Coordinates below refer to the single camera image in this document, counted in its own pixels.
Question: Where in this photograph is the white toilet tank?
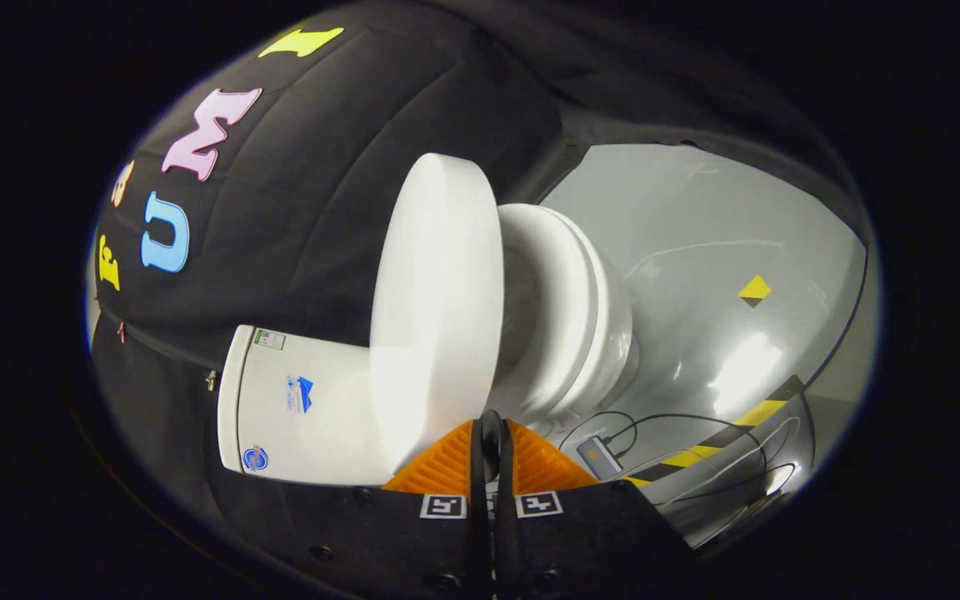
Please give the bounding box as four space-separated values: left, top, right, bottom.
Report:
217 323 402 487

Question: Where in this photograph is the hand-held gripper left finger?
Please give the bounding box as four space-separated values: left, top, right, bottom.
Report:
263 411 494 600

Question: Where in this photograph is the white toilet seat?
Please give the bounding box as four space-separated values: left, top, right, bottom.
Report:
492 203 599 422

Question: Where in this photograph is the white toilet bowl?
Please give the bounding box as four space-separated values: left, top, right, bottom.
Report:
559 212 641 418

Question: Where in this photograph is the yellow floor sticker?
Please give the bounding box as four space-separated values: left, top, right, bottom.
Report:
737 274 773 308

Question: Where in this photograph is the black cable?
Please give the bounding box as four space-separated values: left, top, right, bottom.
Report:
559 410 814 501

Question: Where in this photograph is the black backdrop cloth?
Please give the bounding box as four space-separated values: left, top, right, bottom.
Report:
87 0 856 534

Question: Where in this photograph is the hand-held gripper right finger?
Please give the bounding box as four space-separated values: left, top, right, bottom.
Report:
492 412 695 600

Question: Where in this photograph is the grey adapter box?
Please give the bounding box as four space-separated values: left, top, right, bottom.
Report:
576 436 624 482

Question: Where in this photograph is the yellow black hazard tape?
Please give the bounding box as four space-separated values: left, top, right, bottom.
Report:
623 375 806 488

